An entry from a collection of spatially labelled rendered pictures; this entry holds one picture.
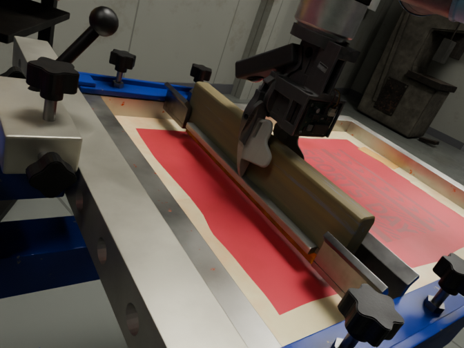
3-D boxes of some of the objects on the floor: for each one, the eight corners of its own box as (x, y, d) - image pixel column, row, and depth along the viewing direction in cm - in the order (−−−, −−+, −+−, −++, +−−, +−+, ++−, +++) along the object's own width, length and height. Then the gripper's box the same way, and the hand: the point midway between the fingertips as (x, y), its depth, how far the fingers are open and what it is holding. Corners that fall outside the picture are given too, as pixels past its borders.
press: (444, 143, 620) (559, -35, 501) (426, 152, 532) (561, -62, 412) (371, 107, 686) (457, -58, 567) (344, 109, 598) (440, -86, 478)
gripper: (318, 36, 38) (247, 204, 48) (381, 55, 46) (308, 198, 55) (268, 13, 44) (214, 168, 54) (331, 33, 51) (273, 166, 61)
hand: (254, 165), depth 56 cm, fingers open, 4 cm apart
